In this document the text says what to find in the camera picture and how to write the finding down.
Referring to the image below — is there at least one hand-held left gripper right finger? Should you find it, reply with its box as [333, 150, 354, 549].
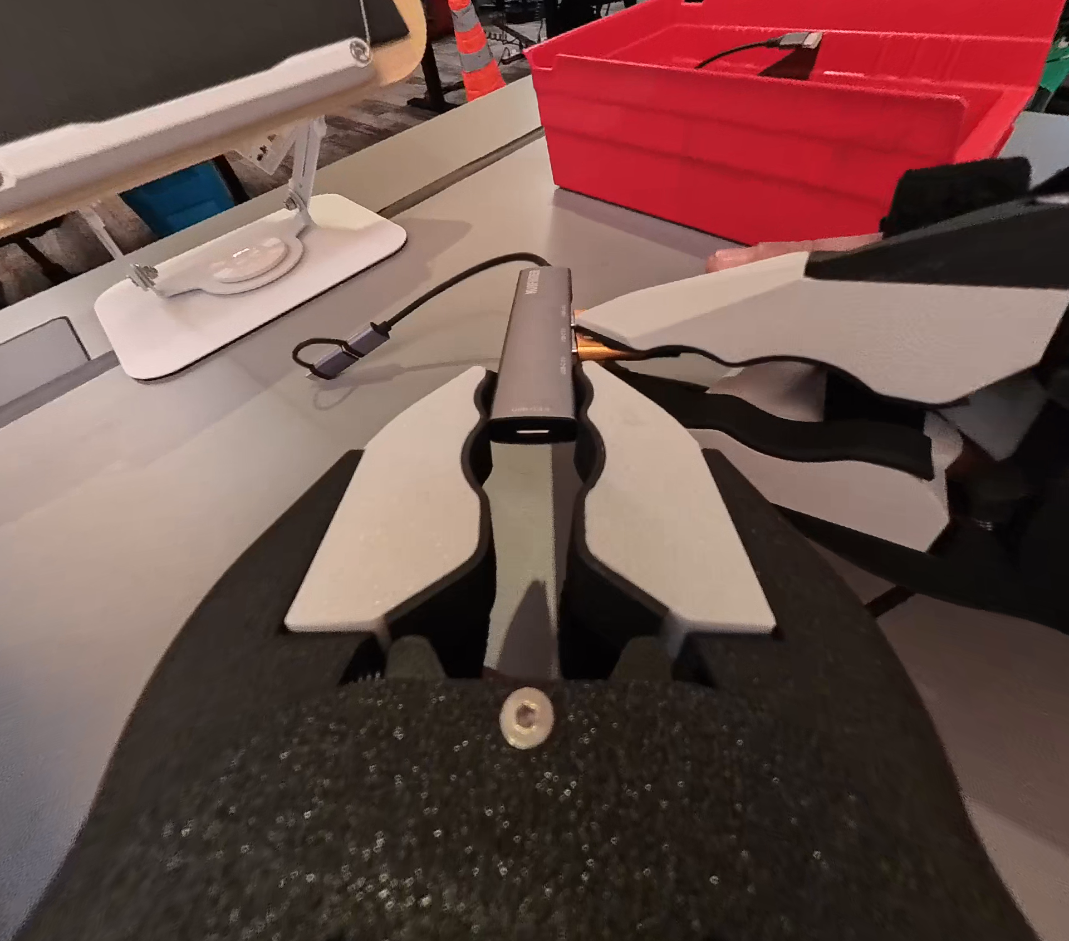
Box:
[576, 371, 778, 654]

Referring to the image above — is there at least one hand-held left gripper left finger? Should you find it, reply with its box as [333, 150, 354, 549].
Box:
[284, 365, 492, 635]

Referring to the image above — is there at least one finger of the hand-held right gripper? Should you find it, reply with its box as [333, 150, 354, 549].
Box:
[576, 252, 1069, 408]
[614, 360, 957, 553]

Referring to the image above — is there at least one black cable with orange plugs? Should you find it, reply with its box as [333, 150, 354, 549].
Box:
[572, 306, 753, 367]

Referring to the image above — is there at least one red plastic bin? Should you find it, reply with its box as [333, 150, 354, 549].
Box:
[524, 0, 1069, 247]

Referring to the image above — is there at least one grey USB hub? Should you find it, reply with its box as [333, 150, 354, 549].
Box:
[292, 252, 581, 445]

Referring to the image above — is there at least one grey desk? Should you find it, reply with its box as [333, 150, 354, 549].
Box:
[0, 76, 1069, 941]

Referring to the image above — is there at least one person's right hand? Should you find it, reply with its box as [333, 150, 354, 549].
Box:
[705, 233, 886, 274]

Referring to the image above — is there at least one teal basket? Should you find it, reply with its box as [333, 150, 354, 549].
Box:
[121, 160, 237, 238]

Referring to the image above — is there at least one orange traffic cone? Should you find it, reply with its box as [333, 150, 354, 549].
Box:
[438, 0, 508, 102]

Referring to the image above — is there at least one black cable, blue USB plug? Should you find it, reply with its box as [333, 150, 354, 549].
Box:
[695, 31, 823, 71]

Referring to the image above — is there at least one grey desk cable cover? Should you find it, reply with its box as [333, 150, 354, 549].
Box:
[0, 318, 91, 408]

